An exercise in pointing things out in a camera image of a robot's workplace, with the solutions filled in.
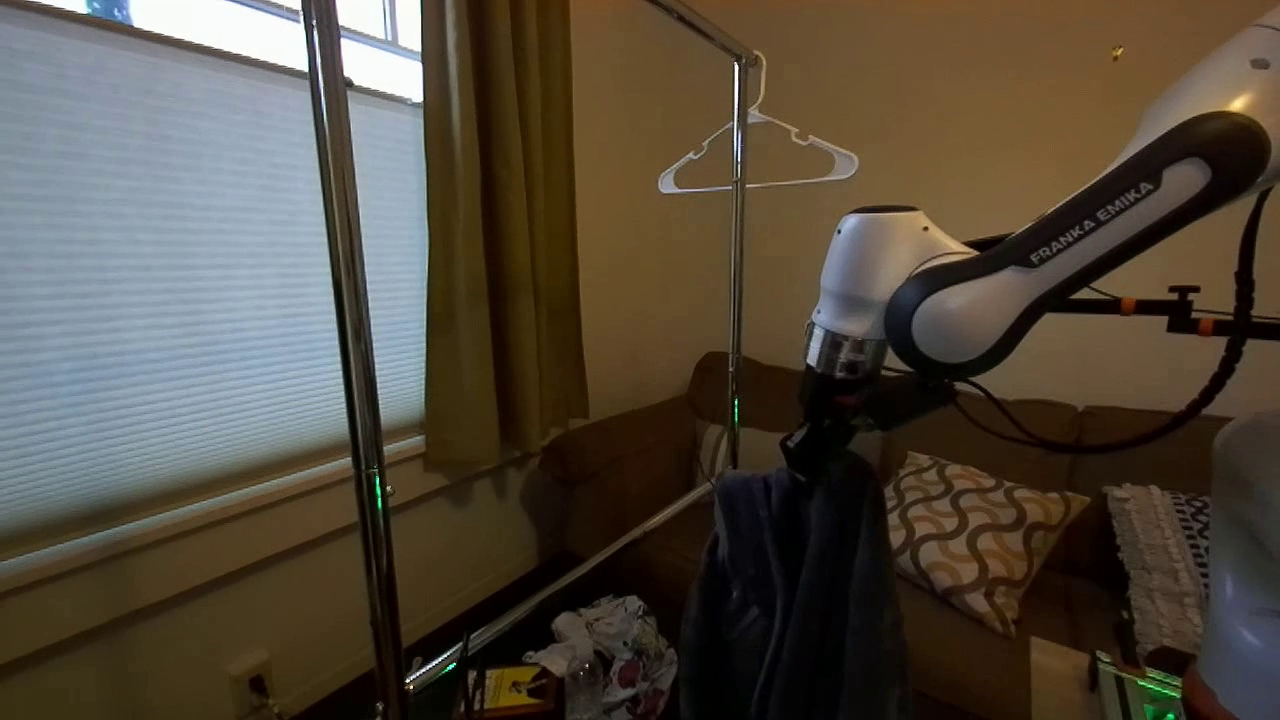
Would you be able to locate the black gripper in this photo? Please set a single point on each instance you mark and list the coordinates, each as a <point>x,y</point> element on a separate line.
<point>827,424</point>

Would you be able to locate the dark grey-blue bath robe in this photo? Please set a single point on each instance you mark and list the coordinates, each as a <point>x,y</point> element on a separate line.
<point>786,602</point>

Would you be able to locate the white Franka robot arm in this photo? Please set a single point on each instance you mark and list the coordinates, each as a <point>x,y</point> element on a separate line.
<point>1067,243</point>

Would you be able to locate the white plastic clothes hanger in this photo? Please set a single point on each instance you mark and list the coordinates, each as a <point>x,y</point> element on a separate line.
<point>797,133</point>

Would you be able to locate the chrome clothes hanging rack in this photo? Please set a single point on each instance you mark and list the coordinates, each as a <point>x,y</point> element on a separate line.
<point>355,333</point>

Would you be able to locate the brown wave-patterned cushion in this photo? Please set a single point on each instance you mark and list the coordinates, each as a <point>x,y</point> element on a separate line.
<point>973,535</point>

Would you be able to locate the brown sofa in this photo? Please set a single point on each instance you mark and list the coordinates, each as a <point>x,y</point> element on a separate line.
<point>624,454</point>

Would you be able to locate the crumpled white printed bag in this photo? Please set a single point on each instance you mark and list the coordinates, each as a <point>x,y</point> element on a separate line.
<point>601,654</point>

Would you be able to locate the black and white woven throw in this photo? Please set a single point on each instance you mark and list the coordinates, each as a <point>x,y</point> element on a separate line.
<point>1155,562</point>

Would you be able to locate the olive window curtain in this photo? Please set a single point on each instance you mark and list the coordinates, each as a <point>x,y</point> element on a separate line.
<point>502,243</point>

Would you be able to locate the yellow box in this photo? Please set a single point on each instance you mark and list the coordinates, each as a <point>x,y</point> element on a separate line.
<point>512,688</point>

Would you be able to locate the window with white blind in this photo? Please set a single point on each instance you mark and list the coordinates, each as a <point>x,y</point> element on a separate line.
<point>173,265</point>

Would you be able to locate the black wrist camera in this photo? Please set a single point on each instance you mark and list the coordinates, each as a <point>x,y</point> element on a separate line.
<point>914,400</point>

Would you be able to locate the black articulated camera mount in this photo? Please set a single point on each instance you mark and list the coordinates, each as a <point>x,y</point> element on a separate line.
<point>1182,310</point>

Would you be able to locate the wall power outlet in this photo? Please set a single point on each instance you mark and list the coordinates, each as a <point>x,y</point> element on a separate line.
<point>248,681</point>

